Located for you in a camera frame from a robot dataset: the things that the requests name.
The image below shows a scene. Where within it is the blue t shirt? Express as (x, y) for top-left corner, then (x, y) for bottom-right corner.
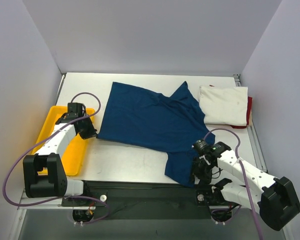
(98, 82), (215, 187)

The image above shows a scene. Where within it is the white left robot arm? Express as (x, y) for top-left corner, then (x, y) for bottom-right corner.
(22, 102), (98, 206)

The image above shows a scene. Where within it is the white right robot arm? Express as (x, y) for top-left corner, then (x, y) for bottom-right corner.
(192, 139), (300, 231)

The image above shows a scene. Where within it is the yellow plastic tray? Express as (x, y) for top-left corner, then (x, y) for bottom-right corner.
(36, 105), (91, 177)

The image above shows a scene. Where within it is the white folded t shirt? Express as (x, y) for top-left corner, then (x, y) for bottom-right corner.
(199, 85), (249, 127)

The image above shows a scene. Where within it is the red folded t shirt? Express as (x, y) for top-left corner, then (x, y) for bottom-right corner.
(246, 96), (253, 127)

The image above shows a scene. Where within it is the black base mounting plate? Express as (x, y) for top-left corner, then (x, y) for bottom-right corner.
(61, 181), (237, 220)

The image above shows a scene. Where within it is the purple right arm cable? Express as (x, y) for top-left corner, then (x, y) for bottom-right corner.
(202, 127), (265, 240)

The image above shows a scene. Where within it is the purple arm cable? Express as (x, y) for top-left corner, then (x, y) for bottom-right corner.
(202, 127), (265, 240)
(2, 91), (111, 223)

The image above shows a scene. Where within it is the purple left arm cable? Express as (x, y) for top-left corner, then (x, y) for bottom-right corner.
(2, 91), (111, 223)

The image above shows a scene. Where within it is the aluminium frame rail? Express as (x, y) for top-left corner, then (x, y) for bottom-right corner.
(17, 188), (66, 210)

